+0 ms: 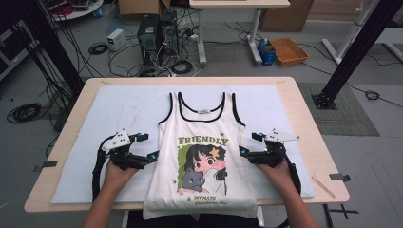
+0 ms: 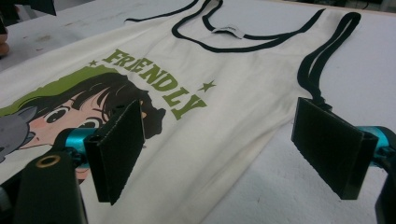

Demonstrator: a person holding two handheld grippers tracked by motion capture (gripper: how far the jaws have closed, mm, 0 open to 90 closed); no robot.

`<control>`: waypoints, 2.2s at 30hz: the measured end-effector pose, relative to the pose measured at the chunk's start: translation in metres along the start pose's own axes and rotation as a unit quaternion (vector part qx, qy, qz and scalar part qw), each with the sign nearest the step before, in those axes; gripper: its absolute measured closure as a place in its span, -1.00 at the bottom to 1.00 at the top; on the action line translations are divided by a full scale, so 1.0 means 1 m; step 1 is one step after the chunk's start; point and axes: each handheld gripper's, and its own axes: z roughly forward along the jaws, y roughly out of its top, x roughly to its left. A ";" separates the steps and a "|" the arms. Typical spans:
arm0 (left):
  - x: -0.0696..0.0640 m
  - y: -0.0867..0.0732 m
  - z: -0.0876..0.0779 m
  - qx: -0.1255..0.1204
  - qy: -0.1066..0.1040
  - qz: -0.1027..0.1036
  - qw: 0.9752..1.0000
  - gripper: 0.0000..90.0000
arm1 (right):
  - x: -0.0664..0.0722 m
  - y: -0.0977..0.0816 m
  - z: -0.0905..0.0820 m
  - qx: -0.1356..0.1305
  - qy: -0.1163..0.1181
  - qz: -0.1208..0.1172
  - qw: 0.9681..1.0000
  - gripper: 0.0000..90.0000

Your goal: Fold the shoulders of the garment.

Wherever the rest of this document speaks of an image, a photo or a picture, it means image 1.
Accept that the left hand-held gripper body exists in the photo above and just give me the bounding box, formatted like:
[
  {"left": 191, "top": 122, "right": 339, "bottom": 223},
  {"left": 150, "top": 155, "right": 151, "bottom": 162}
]
[{"left": 100, "top": 127, "right": 150, "bottom": 171}]

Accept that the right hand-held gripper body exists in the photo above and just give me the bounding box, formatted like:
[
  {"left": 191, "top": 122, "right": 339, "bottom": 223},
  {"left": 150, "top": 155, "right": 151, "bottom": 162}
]
[{"left": 248, "top": 127, "right": 301, "bottom": 169}]

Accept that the white printed tank top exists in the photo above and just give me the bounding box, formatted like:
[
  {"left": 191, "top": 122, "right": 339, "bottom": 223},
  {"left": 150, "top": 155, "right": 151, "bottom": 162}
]
[{"left": 142, "top": 91, "right": 259, "bottom": 220}]

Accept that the person's right hand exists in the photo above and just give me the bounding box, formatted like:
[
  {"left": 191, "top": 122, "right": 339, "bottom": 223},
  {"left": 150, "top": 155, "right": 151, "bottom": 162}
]
[{"left": 254, "top": 160, "right": 295, "bottom": 192}]

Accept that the person's left hand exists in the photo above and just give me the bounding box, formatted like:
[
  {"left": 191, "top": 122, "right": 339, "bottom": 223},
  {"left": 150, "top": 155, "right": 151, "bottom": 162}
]
[{"left": 102, "top": 160, "right": 141, "bottom": 192}]

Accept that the white foam mat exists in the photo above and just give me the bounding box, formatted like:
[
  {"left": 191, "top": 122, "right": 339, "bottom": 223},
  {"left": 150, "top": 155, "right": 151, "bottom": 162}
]
[{"left": 50, "top": 84, "right": 316, "bottom": 204}]

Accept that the thin wooden stick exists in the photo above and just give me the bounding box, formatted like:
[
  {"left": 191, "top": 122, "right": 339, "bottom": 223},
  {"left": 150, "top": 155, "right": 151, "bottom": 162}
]
[{"left": 311, "top": 175, "right": 336, "bottom": 200}]

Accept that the person's dark clothing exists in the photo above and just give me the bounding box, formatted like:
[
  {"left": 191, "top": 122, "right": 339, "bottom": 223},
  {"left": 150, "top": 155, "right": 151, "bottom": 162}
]
[{"left": 126, "top": 210, "right": 264, "bottom": 228}]

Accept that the black tape piece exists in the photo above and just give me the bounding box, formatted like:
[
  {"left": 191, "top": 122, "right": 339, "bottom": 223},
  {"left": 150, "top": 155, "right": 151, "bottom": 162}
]
[
  {"left": 328, "top": 172, "right": 353, "bottom": 183},
  {"left": 33, "top": 160, "right": 59, "bottom": 173}
]

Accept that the grey floor mat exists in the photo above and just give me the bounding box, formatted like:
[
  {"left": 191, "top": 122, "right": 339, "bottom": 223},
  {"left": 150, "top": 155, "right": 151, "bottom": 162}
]
[{"left": 297, "top": 82, "right": 381, "bottom": 138}]

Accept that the blue bin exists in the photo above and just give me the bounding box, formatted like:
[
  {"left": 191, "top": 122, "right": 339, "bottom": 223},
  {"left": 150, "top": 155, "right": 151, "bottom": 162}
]
[{"left": 257, "top": 38, "right": 278, "bottom": 67}]

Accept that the black tape cross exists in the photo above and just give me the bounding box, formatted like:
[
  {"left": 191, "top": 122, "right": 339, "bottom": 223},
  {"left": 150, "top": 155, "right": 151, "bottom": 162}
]
[{"left": 329, "top": 203, "right": 361, "bottom": 220}]

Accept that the shallow brown tray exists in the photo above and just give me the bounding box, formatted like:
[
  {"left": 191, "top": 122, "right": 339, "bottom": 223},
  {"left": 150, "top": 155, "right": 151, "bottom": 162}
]
[{"left": 269, "top": 36, "right": 310, "bottom": 67}]

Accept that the black computer tower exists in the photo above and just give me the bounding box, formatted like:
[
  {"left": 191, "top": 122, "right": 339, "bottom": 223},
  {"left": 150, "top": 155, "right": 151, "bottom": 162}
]
[
  {"left": 159, "top": 9, "right": 181, "bottom": 65},
  {"left": 137, "top": 13, "right": 162, "bottom": 68}
]

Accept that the white box device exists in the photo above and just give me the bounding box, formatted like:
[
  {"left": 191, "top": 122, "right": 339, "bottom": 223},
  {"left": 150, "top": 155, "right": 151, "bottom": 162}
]
[{"left": 106, "top": 28, "right": 127, "bottom": 52}]

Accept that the large cardboard box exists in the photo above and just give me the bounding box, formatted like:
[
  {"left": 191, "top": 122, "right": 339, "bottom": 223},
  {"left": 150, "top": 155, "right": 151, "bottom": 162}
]
[{"left": 259, "top": 0, "right": 316, "bottom": 33}]

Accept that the cardboard box with open flap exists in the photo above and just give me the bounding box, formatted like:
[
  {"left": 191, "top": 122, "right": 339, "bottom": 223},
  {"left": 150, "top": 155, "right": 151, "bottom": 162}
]
[{"left": 118, "top": 0, "right": 172, "bottom": 17}]

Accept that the white metal stand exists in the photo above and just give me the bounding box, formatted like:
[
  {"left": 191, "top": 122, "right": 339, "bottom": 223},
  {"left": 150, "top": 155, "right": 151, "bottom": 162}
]
[{"left": 320, "top": 0, "right": 403, "bottom": 67}]

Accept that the white-legged desk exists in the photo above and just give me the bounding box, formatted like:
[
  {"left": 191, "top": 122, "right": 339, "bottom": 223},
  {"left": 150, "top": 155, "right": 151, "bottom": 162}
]
[{"left": 188, "top": 0, "right": 292, "bottom": 67}]

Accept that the round white table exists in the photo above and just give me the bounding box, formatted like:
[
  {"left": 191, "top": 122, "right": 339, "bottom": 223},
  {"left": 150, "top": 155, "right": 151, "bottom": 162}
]
[{"left": 41, "top": 0, "right": 106, "bottom": 23}]

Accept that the grey equipment rack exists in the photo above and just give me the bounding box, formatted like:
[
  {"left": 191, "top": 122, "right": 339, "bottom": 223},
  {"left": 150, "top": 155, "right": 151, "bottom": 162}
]
[{"left": 0, "top": 19, "right": 40, "bottom": 81}]

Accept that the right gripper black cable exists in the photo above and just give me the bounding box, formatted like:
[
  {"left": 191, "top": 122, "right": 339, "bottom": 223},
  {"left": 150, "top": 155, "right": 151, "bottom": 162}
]
[{"left": 275, "top": 147, "right": 303, "bottom": 197}]

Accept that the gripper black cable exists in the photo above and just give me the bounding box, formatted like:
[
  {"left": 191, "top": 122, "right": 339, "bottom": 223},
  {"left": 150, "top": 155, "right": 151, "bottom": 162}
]
[
  {"left": 275, "top": 147, "right": 303, "bottom": 197},
  {"left": 91, "top": 134, "right": 116, "bottom": 202}
]

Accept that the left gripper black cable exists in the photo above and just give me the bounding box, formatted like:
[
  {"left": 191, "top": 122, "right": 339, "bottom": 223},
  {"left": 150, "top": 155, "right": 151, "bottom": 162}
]
[{"left": 91, "top": 134, "right": 116, "bottom": 202}]

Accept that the coiled black cable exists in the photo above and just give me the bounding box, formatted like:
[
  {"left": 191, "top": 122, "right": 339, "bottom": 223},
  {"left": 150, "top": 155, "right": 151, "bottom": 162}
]
[
  {"left": 170, "top": 59, "right": 195, "bottom": 76},
  {"left": 364, "top": 89, "right": 381, "bottom": 102},
  {"left": 87, "top": 41, "right": 109, "bottom": 56},
  {"left": 6, "top": 102, "right": 43, "bottom": 124}
]

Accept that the black metal post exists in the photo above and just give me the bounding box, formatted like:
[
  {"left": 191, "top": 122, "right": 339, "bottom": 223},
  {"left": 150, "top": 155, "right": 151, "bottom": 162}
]
[
  {"left": 311, "top": 0, "right": 403, "bottom": 111},
  {"left": 13, "top": 0, "right": 86, "bottom": 97}
]

